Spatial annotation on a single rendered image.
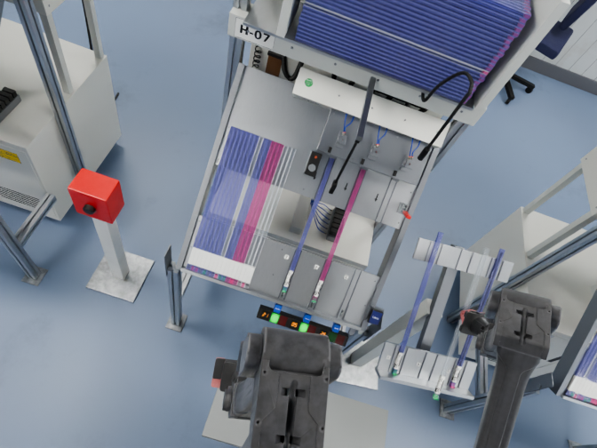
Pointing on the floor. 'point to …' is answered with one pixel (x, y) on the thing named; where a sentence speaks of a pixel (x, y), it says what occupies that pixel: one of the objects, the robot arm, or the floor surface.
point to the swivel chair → (553, 43)
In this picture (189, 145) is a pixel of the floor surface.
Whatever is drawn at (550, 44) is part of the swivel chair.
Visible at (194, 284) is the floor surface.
